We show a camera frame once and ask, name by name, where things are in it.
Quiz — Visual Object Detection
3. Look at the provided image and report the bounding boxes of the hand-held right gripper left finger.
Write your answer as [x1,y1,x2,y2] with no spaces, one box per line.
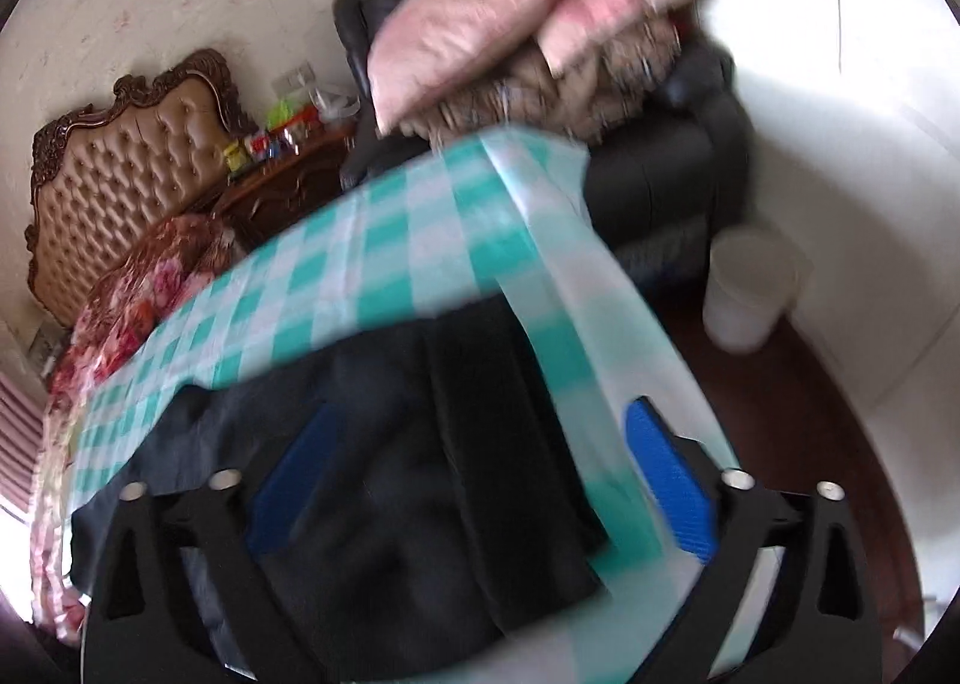
[82,403,346,684]

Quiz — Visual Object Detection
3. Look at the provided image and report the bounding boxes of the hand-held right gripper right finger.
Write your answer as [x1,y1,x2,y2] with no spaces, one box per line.
[622,395,882,684]

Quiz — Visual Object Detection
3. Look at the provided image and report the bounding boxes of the wall socket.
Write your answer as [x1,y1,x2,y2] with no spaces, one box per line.
[271,61,316,94]

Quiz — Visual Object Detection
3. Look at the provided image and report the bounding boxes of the black pants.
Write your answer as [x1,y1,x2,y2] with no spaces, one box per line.
[71,294,608,684]

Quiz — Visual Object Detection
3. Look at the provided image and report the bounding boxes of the white wardrobe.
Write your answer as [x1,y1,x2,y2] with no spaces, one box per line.
[675,0,960,422]

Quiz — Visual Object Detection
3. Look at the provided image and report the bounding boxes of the white waste bin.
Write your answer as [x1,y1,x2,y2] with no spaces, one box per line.
[703,226,815,355]

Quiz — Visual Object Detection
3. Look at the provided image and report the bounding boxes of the green tissue pack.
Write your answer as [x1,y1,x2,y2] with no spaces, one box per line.
[264,91,305,128]

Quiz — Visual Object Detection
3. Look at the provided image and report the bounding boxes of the large pink floral pillow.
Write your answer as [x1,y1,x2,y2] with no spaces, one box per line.
[367,0,680,134]

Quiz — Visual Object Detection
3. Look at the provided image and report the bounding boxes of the brown plaid blanket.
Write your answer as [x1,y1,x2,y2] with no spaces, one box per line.
[397,16,687,149]

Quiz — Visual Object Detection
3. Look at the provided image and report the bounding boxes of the tufted leather bed headboard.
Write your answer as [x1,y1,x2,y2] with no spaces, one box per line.
[25,49,260,329]

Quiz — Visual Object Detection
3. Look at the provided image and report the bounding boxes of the small pink floral pillow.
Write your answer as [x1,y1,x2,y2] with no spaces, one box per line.
[536,0,736,77]

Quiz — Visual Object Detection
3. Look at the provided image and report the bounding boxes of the green checkered tablecloth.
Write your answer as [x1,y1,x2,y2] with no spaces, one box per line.
[56,125,751,684]

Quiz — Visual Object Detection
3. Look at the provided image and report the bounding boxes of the dark wooden nightstand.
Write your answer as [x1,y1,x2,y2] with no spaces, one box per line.
[214,121,361,242]

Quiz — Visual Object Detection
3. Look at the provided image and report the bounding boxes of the pink striped cloth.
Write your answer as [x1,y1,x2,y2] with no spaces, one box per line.
[0,373,50,512]

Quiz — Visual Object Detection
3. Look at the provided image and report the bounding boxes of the red floral bedspread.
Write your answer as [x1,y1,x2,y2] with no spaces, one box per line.
[30,215,248,647]

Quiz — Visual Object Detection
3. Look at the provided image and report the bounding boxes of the black leather armchair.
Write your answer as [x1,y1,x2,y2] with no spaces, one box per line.
[334,0,755,287]

